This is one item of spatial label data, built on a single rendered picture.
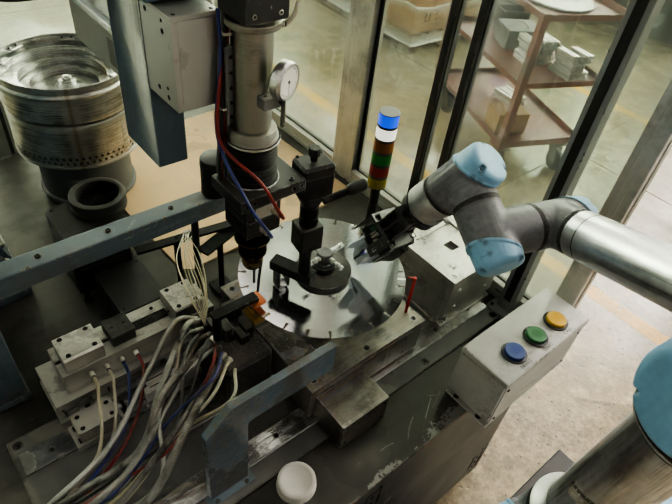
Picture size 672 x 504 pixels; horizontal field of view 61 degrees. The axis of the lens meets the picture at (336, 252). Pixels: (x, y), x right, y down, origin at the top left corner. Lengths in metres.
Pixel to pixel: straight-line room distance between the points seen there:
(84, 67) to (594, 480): 1.40
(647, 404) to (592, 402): 1.76
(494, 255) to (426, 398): 0.47
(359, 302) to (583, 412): 1.41
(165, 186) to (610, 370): 1.81
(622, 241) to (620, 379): 1.70
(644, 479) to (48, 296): 1.18
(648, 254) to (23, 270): 0.92
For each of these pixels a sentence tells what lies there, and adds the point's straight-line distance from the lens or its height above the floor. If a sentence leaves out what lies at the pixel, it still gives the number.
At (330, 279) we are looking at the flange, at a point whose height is 0.96.
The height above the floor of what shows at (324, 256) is 1.00.
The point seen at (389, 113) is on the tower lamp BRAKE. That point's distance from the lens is 1.22.
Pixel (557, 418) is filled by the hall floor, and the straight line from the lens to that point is 2.27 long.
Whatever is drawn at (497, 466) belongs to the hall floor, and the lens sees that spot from 2.08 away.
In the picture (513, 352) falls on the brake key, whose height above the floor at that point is 0.91.
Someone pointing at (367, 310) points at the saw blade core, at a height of 0.95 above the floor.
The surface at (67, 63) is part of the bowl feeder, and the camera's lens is 1.64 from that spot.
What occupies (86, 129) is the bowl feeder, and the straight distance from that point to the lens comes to 1.45.
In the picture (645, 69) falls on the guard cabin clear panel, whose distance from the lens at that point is 1.13.
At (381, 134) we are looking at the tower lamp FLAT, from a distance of 1.24.
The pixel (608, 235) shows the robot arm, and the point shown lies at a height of 1.27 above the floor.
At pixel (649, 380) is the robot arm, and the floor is 1.32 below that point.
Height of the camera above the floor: 1.74
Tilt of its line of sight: 43 degrees down
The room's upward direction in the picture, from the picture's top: 8 degrees clockwise
